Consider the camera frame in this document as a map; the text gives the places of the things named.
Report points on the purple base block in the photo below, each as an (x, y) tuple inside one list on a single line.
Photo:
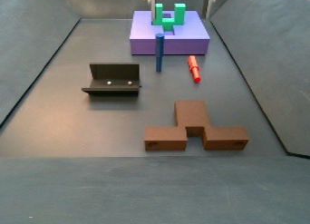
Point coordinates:
[(188, 38)]

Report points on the red cylinder peg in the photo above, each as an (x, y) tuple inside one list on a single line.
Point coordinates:
[(193, 68)]

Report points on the green U-shaped block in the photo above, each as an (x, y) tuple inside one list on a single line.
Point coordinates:
[(168, 22)]

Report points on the brown T-shaped block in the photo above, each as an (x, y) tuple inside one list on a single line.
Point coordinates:
[(192, 123)]

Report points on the black angle bracket fixture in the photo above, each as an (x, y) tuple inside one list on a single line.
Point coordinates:
[(113, 79)]

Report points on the blue upright cylinder peg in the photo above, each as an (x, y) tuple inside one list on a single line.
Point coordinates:
[(159, 38)]

